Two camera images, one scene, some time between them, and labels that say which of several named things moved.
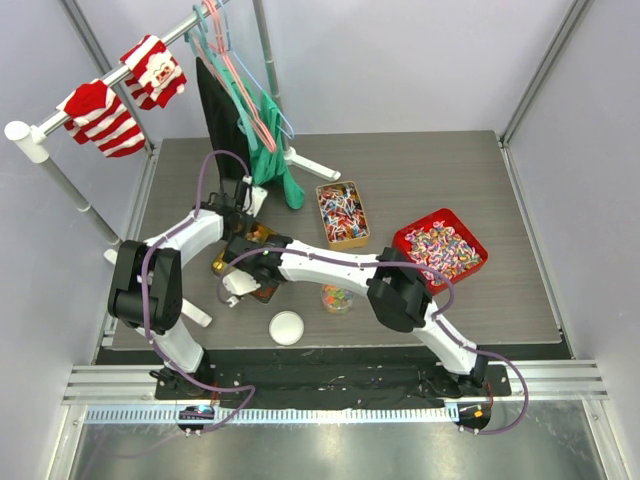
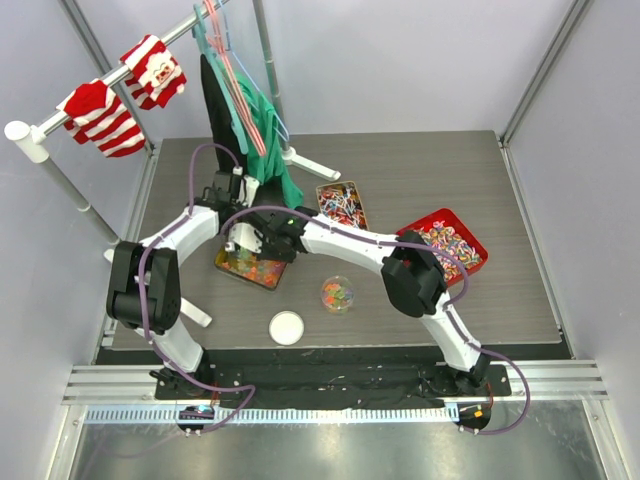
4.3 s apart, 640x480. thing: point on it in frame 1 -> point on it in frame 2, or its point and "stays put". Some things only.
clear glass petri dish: (336, 299) stays put
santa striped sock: (153, 75) stays put
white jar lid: (286, 328) stays put
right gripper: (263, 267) -> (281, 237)
